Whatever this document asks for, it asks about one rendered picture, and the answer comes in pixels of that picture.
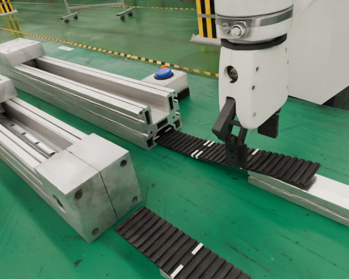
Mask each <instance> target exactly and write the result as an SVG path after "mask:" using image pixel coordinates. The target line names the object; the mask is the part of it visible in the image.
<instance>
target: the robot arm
mask: <svg viewBox="0 0 349 279"><path fill-rule="evenodd" d="M310 1H311V0H214V7H215V24H216V32H217V37H219V38H221V39H220V41H221V45H222V47H221V50H220V62H219V108H220V114H219V116H218V118H217V120H216V121H215V123H214V125H213V127H212V132H213V133H214V134H215V135H216V136H217V137H218V139H219V140H221V141H223V142H225V153H226V161H227V162H228V163H230V164H233V165H235V166H237V167H240V168H243V169H246V167H247V166H248V158H247V144H245V143H244V141H245V138H246V135H247V131H248V130H254V129H256V128H258V134H261V135H265V136H268V137H271V138H277V136H278V128H279V115H277V113H279V112H280V110H281V107H282V105H283V104H284V103H285V102H286V100H287V98H288V84H289V51H288V39H287V32H289V31H290V30H291V29H292V19H293V18H294V17H295V16H296V15H297V14H298V13H299V12H300V11H301V10H302V9H303V8H304V7H305V6H306V5H307V4H308V3H309V2H310ZM235 116H238V119H239V121H237V120H235V119H234V118H235ZM233 125H235V126H238V127H240V131H239V134H238V136H235V135H233V134H232V133H231V132H232V128H233Z"/></svg>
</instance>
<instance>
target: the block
mask: <svg viewBox="0 0 349 279"><path fill-rule="evenodd" d="M34 170H35V172H36V174H37V175H38V177H39V179H40V181H41V183H42V185H43V187H44V189H45V190H46V192H47V194H48V195H49V197H50V199H51V201H52V203H53V205H54V207H55V209H56V210H57V212H58V214H59V215H60V216H61V217H62V218H63V219H64V220H65V221H66V222H67V223H68V224H69V225H70V226H71V227H72V228H73V229H75V230H76V231H77V232H78V233H79V234H80V235H81V236H82V237H83V238H84V239H85V240H86V241H87V242H88V243H91V242H93V241H94V240H95V239H96V238H97V237H99V236H100V235H101V234H102V233H103V232H105V231H106V230H107V229H108V228H109V227H111V226H112V225H113V224H115V223H116V222H117V220H119V219H121V218H122V217H123V216H124V215H125V214H127V213H128V212H129V211H130V210H131V209H133V208H134V207H135V206H136V205H137V204H139V203H140V202H141V201H143V198H142V194H141V191H140V187H139V184H138V181H137V177H136V174H135V170H134V167H133V164H132V160H131V157H130V153H129V151H127V150H125V149H123V148H121V147H120V146H118V145H116V144H114V143H112V142H110V141H108V140H106V139H104V138H102V137H100V136H98V135H96V134H94V133H92V134H90V135H88V136H87V137H85V138H83V139H82V140H80V141H79V142H77V143H75V144H73V145H72V146H70V147H68V148H66V149H65V150H63V151H61V152H59V153H58V154H56V155H54V156H52V157H51V158H49V159H47V160H46V161H44V162H42V163H41V164H39V165H37V166H35V167H34Z"/></svg>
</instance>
